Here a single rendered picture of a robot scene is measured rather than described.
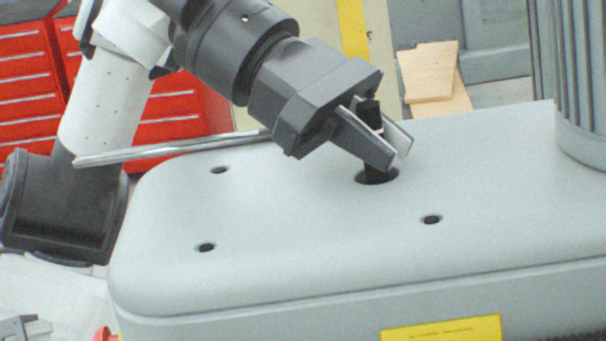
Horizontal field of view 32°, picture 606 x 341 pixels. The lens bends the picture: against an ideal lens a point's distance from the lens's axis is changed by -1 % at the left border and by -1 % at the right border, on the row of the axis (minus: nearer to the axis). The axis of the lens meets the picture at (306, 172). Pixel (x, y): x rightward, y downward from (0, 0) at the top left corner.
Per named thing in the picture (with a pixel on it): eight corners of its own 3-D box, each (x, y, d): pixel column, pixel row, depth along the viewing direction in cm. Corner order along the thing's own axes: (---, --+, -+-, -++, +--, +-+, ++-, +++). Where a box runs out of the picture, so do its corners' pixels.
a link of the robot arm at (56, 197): (37, 107, 130) (10, 193, 137) (35, 149, 123) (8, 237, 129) (127, 128, 134) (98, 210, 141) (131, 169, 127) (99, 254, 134)
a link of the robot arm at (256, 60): (363, 131, 94) (260, 60, 98) (398, 44, 88) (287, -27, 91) (277, 190, 85) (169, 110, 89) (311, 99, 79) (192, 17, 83)
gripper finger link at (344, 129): (387, 175, 85) (327, 133, 87) (401, 146, 83) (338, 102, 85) (377, 184, 84) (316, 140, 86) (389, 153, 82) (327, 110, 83)
